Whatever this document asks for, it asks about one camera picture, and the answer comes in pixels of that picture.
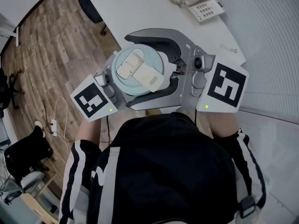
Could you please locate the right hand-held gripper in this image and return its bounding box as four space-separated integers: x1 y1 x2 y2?
126 46 249 114

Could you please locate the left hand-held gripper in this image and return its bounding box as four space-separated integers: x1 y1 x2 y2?
70 52 128 123

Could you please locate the light blue flip-top cup lid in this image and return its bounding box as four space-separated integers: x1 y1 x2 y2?
111 43 165 97

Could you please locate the person's right forearm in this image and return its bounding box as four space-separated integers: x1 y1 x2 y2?
206 111 239 140

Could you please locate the person's left forearm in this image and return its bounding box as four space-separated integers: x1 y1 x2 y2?
76 119 104 147

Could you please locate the white desk telephone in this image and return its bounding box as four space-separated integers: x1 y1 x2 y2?
184 0 226 24

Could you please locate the black office chair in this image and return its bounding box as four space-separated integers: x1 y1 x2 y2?
0 68 25 111
78 0 108 36

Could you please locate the person's black striped top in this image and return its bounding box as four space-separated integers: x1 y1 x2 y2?
58 112 267 224

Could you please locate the white power strip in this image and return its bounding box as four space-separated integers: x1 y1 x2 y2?
50 119 58 138

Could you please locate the white desk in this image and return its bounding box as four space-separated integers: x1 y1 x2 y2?
0 13 22 47

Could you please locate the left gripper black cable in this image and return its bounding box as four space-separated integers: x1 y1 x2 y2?
106 115 112 145

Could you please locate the white cable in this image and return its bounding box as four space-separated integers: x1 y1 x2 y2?
53 96 76 149

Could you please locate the black strap buckle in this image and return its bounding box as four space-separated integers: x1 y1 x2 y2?
240 195 256 219

